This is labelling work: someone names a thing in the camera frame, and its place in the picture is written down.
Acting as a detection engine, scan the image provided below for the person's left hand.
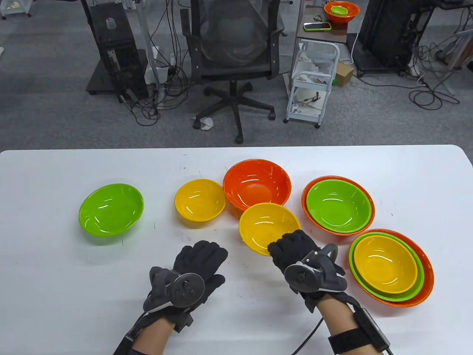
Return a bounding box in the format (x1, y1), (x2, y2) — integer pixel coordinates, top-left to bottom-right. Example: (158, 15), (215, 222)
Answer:
(143, 240), (229, 332)

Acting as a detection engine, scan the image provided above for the brown side table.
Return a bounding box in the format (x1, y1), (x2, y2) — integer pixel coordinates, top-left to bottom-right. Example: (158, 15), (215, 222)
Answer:
(294, 4), (351, 45)

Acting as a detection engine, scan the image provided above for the cardboard box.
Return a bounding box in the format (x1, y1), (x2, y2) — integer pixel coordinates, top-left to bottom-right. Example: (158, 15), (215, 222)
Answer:
(334, 62), (354, 87)

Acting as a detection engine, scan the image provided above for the medium green bowl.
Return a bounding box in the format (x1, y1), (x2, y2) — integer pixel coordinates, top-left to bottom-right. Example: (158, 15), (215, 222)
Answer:
(306, 179), (372, 233)
(78, 183), (144, 237)
(349, 232), (425, 303)

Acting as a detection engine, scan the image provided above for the black hand controller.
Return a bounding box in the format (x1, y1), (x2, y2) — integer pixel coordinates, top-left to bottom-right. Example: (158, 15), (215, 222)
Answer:
(284, 244), (348, 293)
(143, 267), (205, 313)

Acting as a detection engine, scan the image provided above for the tangle of black cables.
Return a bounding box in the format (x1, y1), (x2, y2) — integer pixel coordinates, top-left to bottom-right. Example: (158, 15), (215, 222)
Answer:
(118, 0), (191, 127)
(408, 37), (473, 111)

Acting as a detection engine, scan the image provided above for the black wheeled cabinet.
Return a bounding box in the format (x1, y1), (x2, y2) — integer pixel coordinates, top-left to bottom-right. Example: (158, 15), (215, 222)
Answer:
(357, 0), (436, 77)

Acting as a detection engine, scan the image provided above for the grey metal stand leg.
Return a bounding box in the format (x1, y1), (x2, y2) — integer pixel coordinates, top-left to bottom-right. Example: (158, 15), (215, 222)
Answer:
(134, 0), (163, 111)

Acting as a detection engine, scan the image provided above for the white wheeled rack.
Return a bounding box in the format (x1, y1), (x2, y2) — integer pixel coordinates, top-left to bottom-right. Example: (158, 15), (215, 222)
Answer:
(0, 0), (32, 20)

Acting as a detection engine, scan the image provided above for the person's right hand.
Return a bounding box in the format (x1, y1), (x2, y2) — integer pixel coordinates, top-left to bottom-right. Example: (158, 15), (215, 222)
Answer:
(267, 230), (350, 313)

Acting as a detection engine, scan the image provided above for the black braided cable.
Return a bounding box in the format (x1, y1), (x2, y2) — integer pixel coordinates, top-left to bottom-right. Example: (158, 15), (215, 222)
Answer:
(292, 316), (326, 355)

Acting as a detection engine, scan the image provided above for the white rolling cart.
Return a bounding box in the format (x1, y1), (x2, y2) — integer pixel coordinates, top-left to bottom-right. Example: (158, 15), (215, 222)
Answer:
(283, 40), (340, 129)

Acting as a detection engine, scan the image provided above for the black armband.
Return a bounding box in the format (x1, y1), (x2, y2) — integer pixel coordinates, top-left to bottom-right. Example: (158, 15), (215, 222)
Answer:
(328, 327), (370, 355)

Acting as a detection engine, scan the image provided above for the white crumpled bag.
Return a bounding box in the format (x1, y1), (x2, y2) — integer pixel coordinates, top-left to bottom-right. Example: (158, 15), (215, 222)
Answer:
(297, 50), (329, 76)

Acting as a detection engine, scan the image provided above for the beige paper sheet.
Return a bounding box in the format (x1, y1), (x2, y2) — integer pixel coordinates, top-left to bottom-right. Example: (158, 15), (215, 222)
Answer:
(296, 89), (327, 111)

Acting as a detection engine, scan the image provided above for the person's right forearm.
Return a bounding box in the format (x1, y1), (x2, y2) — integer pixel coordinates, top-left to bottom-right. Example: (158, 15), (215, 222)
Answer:
(320, 296), (374, 355)

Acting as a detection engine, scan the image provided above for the person's left forearm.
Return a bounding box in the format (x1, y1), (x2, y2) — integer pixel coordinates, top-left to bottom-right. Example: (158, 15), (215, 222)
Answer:
(131, 318), (176, 355)

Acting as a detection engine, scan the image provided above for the large orange bowl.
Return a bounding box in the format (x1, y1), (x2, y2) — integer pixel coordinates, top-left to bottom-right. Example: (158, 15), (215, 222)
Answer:
(301, 176), (375, 236)
(223, 159), (292, 212)
(349, 229), (435, 308)
(324, 1), (360, 24)

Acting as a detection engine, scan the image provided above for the black equipment tower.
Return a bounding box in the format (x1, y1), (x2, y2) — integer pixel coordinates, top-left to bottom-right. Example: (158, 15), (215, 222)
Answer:
(86, 2), (150, 102)

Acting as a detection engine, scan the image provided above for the small yellow bowl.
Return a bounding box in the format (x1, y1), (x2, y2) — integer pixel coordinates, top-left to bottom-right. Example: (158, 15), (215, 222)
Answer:
(239, 203), (302, 256)
(354, 236), (418, 294)
(174, 179), (227, 223)

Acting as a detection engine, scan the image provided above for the black mesh office chair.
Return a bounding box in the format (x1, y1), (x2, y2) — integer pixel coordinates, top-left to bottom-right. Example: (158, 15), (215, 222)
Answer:
(180, 0), (287, 145)

